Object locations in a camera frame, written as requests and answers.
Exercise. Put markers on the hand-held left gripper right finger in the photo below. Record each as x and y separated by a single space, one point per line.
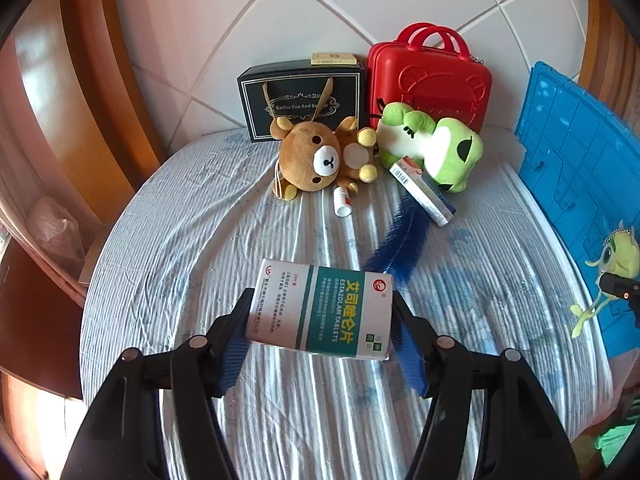
407 355

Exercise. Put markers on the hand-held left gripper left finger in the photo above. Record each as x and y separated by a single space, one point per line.
233 364

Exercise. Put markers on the white and teal medicine box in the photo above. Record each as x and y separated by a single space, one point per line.
320 310

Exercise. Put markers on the blue plastic crate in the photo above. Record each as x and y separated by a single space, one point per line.
570 150

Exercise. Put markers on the long white and blue box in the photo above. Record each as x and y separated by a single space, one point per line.
422 190

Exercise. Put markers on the small white medicine bottle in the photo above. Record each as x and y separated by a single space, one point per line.
342 202

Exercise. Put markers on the green frog plush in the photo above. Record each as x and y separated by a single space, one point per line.
450 152

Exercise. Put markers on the brown bear plush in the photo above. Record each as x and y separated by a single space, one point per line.
312 155

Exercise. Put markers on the green one-eyed monster plush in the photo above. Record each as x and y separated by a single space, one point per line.
617 252

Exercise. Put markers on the blue feather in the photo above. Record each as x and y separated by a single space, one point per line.
402 245

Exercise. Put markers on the striped blue and white bedsheet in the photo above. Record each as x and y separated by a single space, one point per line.
200 240

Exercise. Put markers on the green cloth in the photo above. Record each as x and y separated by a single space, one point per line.
617 442

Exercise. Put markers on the wooden nightstand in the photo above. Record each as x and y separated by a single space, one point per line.
30 320

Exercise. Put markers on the clear plastic bag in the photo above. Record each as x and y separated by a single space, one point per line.
55 235

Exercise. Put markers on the black gift box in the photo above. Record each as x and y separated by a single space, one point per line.
300 90

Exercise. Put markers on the red toy suitcase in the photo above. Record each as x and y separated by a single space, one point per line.
430 72

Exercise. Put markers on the small yellowish box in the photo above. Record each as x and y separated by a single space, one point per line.
332 58

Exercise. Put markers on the white padded wooden headboard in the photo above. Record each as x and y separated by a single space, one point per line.
225 20

